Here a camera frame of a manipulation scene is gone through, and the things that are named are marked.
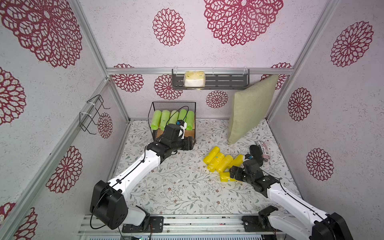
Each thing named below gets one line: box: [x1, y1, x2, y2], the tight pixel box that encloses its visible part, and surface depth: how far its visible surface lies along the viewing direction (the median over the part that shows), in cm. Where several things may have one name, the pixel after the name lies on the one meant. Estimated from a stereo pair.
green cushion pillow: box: [227, 74, 278, 145], surface depth 89 cm
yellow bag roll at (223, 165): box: [216, 154, 234, 173], surface depth 94 cm
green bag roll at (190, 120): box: [185, 110, 195, 131], surface depth 92 cm
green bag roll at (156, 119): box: [150, 110, 162, 131], surface depth 98 cm
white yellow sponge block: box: [183, 70, 206, 90], surface depth 92 cm
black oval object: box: [249, 144, 263, 167], surface depth 102 cm
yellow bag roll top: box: [203, 146, 220, 165], surface depth 99 cm
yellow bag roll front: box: [220, 172, 236, 183], surface depth 88 cm
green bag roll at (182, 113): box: [178, 109, 187, 121], surface depth 98 cm
